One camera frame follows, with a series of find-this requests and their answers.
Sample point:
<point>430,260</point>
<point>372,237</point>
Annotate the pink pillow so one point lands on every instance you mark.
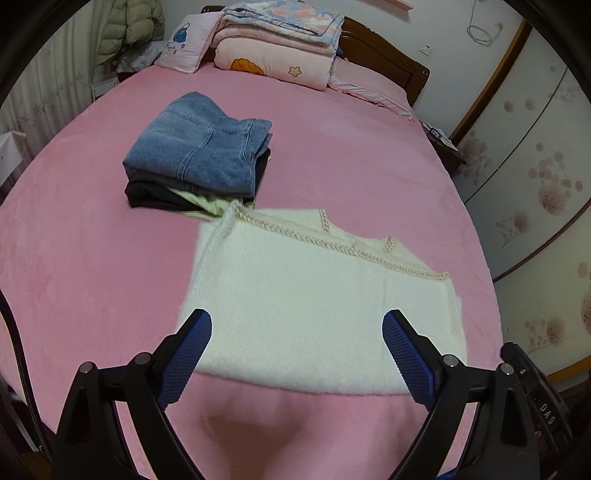
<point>369,83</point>

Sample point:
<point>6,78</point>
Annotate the folded blue jeans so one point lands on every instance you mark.
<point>194,143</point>

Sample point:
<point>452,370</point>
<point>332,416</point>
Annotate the white paper bag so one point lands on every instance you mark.
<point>9,157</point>

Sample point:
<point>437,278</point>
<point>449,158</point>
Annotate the folded light green garment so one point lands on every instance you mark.
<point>207,203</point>

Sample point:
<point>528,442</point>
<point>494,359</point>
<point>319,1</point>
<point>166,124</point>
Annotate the papers on nightstand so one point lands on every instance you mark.
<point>436,133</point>

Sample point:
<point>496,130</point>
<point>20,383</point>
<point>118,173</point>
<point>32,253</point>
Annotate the white wall switch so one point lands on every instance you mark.
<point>425,49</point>

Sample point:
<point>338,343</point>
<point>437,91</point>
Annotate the white floral curtain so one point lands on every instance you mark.
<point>46,92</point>

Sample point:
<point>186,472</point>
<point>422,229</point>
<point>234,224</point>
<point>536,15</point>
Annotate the white plastic bag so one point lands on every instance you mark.
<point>138,57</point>

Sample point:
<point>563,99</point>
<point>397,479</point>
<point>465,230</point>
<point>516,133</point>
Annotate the green puffer jacket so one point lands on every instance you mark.
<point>134,27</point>

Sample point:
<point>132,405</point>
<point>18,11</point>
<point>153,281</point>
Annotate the white knit cardigan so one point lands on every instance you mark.
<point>300,300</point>

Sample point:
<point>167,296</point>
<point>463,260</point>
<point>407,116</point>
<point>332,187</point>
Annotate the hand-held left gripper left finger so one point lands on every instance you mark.
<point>189,350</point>

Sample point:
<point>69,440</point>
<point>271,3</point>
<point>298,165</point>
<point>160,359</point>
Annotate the wooden nightstand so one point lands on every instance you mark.
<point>450,157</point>

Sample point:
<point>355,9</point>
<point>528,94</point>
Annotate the wooden headboard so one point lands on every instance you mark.
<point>383,60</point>

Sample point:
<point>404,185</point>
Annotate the bed with pink sheet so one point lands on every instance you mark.
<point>346,152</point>

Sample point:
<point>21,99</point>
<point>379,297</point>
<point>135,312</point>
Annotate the pink cushion with blue print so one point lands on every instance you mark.
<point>184,41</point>

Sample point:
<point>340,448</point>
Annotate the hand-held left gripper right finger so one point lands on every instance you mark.
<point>406,355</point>

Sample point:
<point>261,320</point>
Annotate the floral sliding wardrobe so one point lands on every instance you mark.
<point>531,184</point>

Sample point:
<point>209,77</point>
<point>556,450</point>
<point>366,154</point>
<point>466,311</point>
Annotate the folded floral quilt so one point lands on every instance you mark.
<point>286,18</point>

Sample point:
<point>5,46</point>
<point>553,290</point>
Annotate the folded black garment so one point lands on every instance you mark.
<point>147,194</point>

